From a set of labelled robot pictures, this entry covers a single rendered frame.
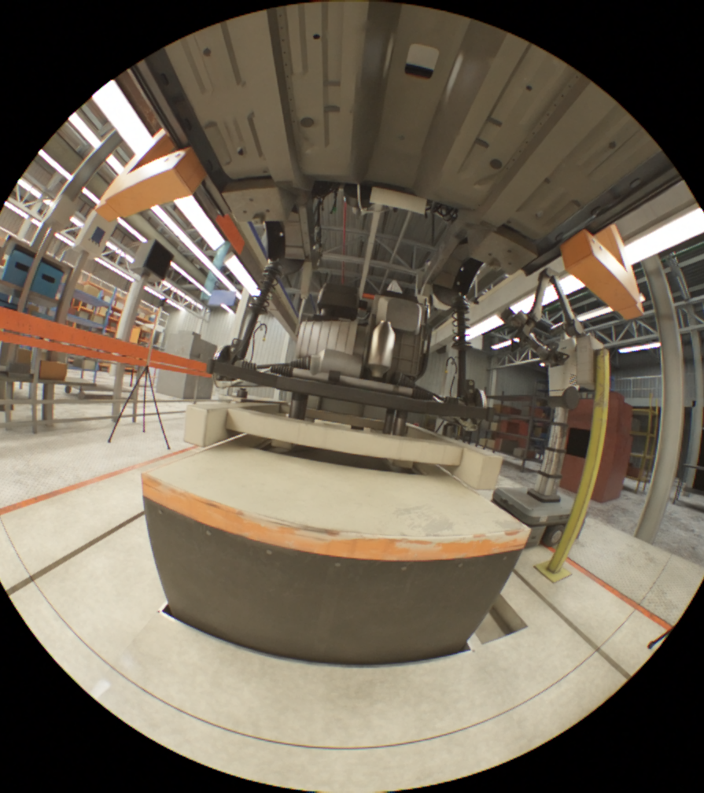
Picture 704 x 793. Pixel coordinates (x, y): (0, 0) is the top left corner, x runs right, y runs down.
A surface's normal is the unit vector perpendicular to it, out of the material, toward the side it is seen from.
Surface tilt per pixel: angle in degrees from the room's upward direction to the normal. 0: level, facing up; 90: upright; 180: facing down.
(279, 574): 90
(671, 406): 90
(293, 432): 90
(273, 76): 179
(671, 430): 90
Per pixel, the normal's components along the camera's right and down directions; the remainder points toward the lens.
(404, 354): 0.04, -0.01
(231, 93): -0.17, 0.99
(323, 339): -0.20, -0.05
